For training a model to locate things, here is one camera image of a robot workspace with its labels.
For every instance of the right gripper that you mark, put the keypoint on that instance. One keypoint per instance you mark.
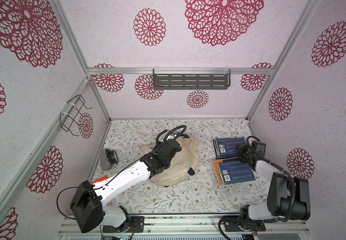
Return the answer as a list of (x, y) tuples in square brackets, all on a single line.
[(242, 151)]

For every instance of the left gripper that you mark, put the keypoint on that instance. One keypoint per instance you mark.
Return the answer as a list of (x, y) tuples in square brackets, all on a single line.
[(157, 147)]

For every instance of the cream canvas tote bag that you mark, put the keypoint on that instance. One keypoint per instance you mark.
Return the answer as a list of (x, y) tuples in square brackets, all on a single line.
[(182, 165)]

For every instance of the black orange spine book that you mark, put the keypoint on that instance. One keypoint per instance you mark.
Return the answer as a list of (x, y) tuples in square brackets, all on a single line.
[(217, 170)]

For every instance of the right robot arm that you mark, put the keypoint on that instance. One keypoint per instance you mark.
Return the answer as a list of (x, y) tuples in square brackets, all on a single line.
[(288, 197)]

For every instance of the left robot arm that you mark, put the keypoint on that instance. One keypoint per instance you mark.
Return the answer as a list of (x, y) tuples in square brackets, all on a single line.
[(89, 204)]

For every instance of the red toy figure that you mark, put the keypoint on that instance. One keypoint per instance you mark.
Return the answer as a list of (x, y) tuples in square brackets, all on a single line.
[(99, 179)]

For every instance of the aluminium rail frame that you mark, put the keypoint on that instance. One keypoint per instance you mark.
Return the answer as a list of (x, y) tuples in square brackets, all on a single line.
[(186, 227)]

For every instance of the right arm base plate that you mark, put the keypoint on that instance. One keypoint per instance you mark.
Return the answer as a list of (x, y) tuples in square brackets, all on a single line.
[(237, 224)]

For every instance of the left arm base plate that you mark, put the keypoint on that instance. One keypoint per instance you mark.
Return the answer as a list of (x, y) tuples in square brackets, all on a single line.
[(131, 224)]

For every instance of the grey slotted wall shelf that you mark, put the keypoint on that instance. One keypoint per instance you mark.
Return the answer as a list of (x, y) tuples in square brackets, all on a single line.
[(191, 80)]

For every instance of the black wire wall rack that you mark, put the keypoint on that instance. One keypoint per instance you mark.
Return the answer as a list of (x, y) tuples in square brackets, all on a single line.
[(77, 121)]

